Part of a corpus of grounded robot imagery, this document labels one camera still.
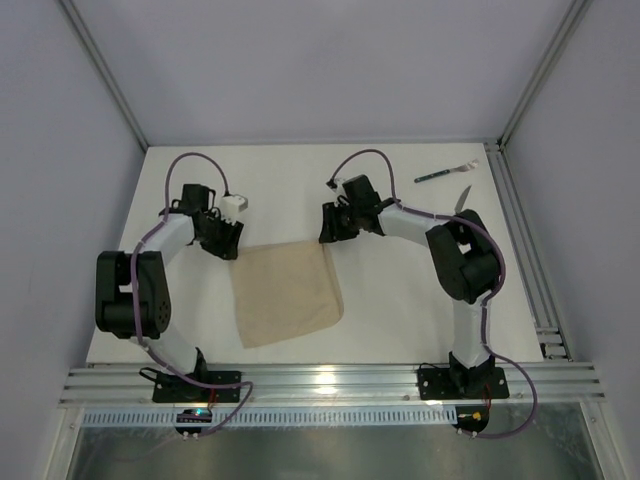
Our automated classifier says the beige cloth napkin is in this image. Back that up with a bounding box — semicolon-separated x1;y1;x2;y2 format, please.
230;241;344;349

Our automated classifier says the aluminium frame post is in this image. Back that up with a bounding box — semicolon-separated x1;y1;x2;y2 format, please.
497;0;593;150
55;0;150;152

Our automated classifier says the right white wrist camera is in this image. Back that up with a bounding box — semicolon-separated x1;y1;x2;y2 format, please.
326;177;348;195

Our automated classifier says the aluminium right side rail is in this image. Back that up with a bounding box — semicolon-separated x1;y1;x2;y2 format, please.
484;141;573;362

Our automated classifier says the aluminium rail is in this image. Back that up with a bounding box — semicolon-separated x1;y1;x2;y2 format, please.
484;141;573;362
59;362;606;407

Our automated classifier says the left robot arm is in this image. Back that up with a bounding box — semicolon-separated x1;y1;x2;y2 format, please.
95;184;248;388

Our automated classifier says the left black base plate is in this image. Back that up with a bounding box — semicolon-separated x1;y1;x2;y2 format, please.
146;370;242;405

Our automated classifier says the left aluminium frame post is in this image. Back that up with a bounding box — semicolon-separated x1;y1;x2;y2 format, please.
55;0;150;152

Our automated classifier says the slotted grey cable duct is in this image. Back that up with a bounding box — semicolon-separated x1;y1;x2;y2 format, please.
81;404;456;429

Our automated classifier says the aluminium front rail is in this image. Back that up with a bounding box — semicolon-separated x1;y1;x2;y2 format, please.
59;362;606;407

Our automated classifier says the right controller board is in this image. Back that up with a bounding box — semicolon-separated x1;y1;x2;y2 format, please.
453;406;490;436

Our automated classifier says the right aluminium frame post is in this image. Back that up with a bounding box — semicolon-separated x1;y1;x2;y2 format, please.
497;0;593;150

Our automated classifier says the green handled fork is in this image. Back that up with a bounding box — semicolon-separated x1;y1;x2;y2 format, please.
414;159;479;184

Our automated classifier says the green handled knife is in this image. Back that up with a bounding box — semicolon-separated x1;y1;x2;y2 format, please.
454;185;472;214

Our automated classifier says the left controller board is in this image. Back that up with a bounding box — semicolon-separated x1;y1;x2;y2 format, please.
173;408;213;437

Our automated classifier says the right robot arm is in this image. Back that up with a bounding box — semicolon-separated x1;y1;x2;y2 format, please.
319;175;504;398

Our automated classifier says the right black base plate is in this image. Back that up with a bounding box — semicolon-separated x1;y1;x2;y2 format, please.
416;364;510;400

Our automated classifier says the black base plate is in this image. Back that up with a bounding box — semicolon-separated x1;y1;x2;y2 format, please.
416;364;510;400
146;370;242;405

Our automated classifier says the controller board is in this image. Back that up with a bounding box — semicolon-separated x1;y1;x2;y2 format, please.
173;408;213;437
453;406;490;436

